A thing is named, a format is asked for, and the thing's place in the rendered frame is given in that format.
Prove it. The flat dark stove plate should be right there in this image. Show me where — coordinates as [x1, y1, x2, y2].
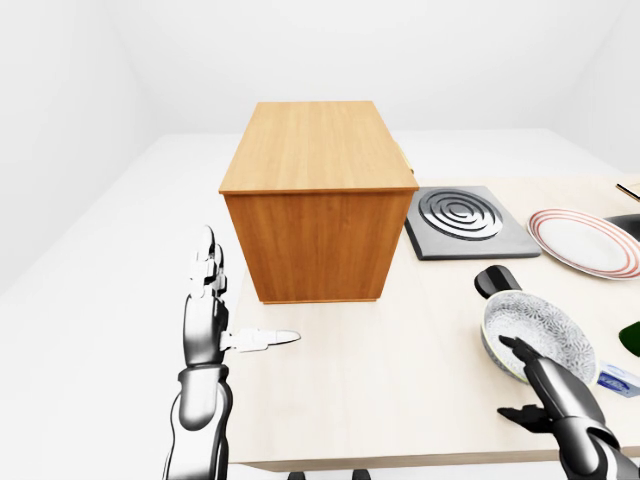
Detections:
[403, 185, 543, 262]

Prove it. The brass drawer handle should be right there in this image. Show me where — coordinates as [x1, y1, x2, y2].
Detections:
[396, 141, 416, 175]

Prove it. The patterned grey white bowl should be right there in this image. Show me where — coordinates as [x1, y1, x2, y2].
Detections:
[480, 289, 600, 386]

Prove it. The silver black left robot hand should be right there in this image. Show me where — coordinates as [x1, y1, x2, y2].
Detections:
[181, 224, 303, 370]

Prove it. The white plate with red rings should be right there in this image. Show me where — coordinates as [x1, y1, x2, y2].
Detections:
[526, 207, 640, 282]

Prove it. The dark green object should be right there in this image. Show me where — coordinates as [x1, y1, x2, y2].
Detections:
[618, 319, 640, 359]

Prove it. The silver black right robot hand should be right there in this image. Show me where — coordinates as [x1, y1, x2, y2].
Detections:
[496, 334, 610, 437]

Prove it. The blue white printed box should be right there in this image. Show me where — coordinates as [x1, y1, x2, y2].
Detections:
[595, 360, 640, 399]

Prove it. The black round dish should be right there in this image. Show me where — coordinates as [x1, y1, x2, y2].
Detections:
[602, 213, 640, 242]

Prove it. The wooden cabinet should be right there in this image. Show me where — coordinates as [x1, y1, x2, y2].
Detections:
[218, 100, 420, 305]

